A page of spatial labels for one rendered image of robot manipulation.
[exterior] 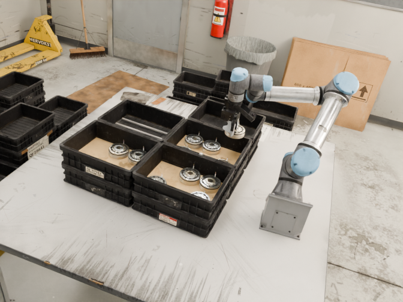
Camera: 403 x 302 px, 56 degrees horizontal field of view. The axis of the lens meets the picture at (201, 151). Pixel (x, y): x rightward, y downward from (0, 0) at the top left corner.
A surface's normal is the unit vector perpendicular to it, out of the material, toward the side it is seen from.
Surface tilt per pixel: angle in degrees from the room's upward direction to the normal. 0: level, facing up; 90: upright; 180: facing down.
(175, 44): 90
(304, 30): 90
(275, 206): 90
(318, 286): 0
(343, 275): 0
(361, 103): 75
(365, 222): 0
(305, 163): 50
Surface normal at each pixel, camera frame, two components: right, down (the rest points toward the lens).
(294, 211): -0.26, 0.52
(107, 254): 0.12, -0.82
